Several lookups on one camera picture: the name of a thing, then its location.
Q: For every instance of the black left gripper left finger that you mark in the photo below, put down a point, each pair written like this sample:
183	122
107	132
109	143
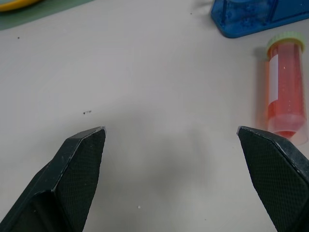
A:
70	178

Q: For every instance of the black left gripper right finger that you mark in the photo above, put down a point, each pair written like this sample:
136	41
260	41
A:
272	174

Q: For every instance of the red tube with green cap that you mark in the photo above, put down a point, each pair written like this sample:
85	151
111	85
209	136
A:
287	89

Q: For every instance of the blue plastic rack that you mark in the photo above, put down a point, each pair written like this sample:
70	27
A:
251	18

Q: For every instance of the green mat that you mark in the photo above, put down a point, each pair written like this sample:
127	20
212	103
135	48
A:
36	14

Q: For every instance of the yellow rimmed plate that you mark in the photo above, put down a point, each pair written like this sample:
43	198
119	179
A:
14	3

